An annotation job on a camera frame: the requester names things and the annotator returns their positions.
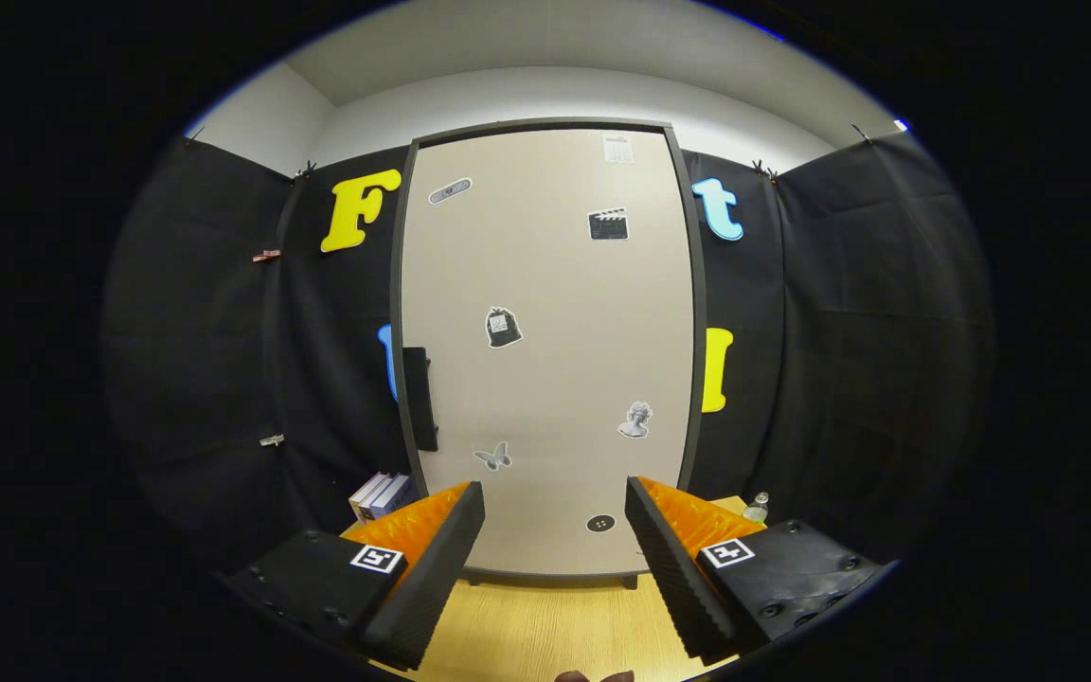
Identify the clear plastic bottle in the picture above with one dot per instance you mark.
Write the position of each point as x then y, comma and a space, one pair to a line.
757, 510

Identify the beige shoe cabinet door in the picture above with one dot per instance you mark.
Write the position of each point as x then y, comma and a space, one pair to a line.
545, 313

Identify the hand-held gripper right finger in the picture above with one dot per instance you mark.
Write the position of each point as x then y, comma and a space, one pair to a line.
676, 578

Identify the grey shoe cabinet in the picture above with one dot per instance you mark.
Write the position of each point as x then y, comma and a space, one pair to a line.
701, 284

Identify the blue book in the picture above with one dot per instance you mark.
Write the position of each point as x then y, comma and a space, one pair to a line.
399, 497

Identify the black clip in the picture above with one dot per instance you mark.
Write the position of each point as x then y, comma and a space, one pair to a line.
305, 170
763, 171
861, 134

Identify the black backdrop cloth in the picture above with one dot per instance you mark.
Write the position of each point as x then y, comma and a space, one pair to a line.
839, 332

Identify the white book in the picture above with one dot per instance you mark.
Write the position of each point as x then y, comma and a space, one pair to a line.
366, 493

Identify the red clip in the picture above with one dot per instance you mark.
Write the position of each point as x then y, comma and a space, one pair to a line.
266, 256

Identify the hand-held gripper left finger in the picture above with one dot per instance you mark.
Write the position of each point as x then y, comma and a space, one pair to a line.
438, 578

